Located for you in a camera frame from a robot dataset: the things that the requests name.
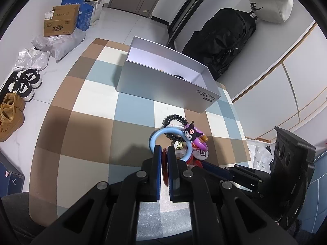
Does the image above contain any purple bracelet with cartoon charm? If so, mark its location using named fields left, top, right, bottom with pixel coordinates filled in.
left=183, top=121, right=209, bottom=151

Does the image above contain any brown cardboard box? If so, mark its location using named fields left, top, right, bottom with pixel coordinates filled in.
left=43, top=4, right=79, bottom=37

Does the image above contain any white sack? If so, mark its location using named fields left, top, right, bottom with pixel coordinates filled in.
left=89, top=0, right=104, bottom=26

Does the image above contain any black spiral hair tie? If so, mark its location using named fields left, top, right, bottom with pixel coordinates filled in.
left=161, top=114, right=188, bottom=143

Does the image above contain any white tote bag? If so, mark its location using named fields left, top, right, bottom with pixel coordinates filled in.
left=241, top=0, right=294, bottom=23

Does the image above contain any black backpack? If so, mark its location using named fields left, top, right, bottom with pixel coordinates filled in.
left=182, top=8, right=256, bottom=81

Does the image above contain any black and white sneaker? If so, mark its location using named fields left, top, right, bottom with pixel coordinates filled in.
left=6, top=78, right=35, bottom=102
left=19, top=69, right=43, bottom=89

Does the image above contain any checkered tablecloth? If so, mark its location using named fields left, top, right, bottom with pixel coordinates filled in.
left=28, top=38, right=252, bottom=235

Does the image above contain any black coat rack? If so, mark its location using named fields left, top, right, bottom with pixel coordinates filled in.
left=167, top=0, right=228, bottom=49

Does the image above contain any crumpled silver plastic bag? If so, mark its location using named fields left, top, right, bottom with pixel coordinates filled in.
left=13, top=48, right=50, bottom=72

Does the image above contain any blue cardboard box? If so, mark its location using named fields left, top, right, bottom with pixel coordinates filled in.
left=61, top=0, right=95, bottom=31

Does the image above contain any grey plastic parcel bag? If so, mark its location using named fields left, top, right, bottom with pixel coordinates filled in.
left=32, top=32, right=86, bottom=62

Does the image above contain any white wardrobe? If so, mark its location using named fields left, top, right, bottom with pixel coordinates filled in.
left=217, top=23, right=327, bottom=143

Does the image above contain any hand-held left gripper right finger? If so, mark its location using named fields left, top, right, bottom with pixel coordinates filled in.
left=167, top=145, right=287, bottom=245

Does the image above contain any silver cardboard box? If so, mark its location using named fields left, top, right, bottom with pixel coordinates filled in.
left=116, top=36, right=221, bottom=114

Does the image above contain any dark blue shoebox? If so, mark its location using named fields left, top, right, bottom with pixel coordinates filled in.
left=0, top=150, right=25, bottom=197

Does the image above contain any red and white round pendant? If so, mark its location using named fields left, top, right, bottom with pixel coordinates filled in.
left=186, top=147, right=210, bottom=170

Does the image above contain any tan boot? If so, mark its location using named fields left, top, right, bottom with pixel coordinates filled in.
left=0, top=105, right=25, bottom=142
left=1, top=92, right=26, bottom=113

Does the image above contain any light blue bracelet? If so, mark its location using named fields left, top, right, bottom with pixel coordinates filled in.
left=149, top=128, right=193, bottom=162

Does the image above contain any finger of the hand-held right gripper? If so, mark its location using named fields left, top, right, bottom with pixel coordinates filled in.
left=237, top=180, right=265, bottom=199
left=203, top=162, right=265, bottom=184

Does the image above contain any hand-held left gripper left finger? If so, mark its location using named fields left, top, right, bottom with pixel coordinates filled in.
left=29, top=145, right=164, bottom=245

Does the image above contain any dark cloth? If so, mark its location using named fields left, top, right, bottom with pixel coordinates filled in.
left=0, top=193, right=49, bottom=245

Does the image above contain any dark red bangle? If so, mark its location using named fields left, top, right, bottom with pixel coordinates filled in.
left=162, top=148, right=169, bottom=186

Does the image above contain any white plastic bag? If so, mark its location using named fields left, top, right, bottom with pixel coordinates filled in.
left=249, top=144, right=275, bottom=174

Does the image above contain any white bracelet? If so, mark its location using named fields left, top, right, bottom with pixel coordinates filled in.
left=163, top=123, right=185, bottom=133

